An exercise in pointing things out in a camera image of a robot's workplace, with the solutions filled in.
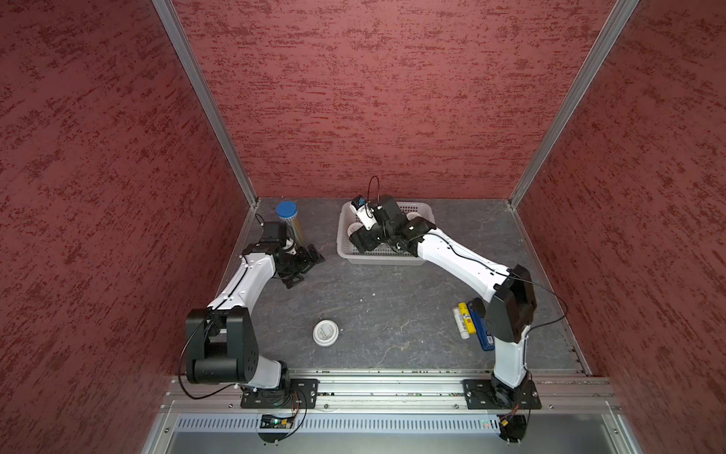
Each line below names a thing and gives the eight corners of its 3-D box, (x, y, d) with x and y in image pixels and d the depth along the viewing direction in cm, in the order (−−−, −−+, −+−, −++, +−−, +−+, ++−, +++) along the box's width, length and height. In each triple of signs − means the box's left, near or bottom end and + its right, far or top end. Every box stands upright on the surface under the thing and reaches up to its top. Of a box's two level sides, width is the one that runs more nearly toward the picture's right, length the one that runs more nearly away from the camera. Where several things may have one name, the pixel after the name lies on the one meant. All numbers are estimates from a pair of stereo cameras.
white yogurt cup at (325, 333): (315, 351, 83) (311, 343, 77) (318, 329, 87) (314, 320, 81) (338, 351, 83) (336, 343, 77) (340, 329, 87) (338, 320, 81)
